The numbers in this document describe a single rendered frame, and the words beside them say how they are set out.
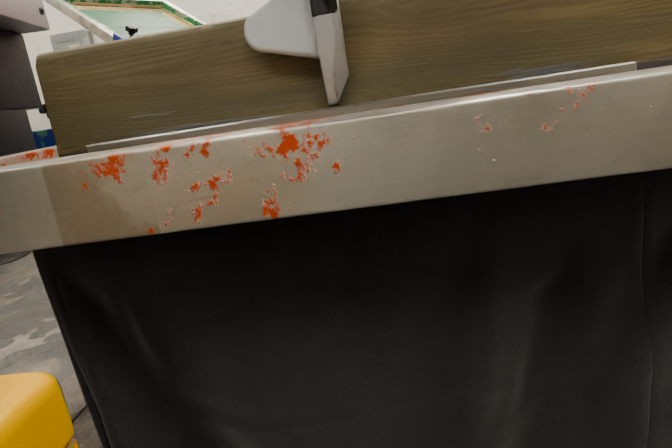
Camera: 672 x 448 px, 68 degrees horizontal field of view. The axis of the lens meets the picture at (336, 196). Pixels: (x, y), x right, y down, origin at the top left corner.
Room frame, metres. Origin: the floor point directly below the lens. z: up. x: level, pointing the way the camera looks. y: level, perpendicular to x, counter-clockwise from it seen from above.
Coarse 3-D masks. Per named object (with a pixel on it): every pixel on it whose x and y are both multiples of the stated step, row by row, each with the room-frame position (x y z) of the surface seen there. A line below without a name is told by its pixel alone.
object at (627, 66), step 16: (624, 64) 0.29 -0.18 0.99; (512, 80) 0.30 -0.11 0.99; (528, 80) 0.30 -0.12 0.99; (544, 80) 0.30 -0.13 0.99; (560, 80) 0.30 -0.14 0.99; (416, 96) 0.31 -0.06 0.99; (432, 96) 0.30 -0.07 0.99; (448, 96) 0.30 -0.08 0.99; (304, 112) 0.31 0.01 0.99; (320, 112) 0.31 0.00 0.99; (336, 112) 0.31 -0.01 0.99; (352, 112) 0.31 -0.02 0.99; (208, 128) 0.32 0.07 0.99; (224, 128) 0.32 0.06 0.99; (240, 128) 0.32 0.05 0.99; (96, 144) 0.33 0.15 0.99; (112, 144) 0.33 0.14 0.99; (128, 144) 0.33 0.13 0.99
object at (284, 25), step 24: (288, 0) 0.31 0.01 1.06; (264, 24) 0.31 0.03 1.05; (288, 24) 0.31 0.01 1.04; (312, 24) 0.31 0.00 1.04; (336, 24) 0.30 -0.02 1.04; (264, 48) 0.31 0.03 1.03; (288, 48) 0.31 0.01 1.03; (312, 48) 0.31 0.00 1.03; (336, 48) 0.30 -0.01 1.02; (336, 72) 0.31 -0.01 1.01; (336, 96) 0.31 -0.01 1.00
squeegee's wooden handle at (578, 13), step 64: (384, 0) 0.32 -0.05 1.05; (448, 0) 0.32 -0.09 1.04; (512, 0) 0.31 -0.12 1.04; (576, 0) 0.31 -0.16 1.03; (640, 0) 0.30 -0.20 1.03; (64, 64) 0.35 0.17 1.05; (128, 64) 0.34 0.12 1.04; (192, 64) 0.34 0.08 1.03; (256, 64) 0.33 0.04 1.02; (384, 64) 0.32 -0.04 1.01; (448, 64) 0.32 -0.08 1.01; (512, 64) 0.31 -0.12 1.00; (576, 64) 0.31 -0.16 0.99; (640, 64) 0.30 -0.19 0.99; (64, 128) 0.35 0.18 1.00; (128, 128) 0.34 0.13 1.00; (192, 128) 0.34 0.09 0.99
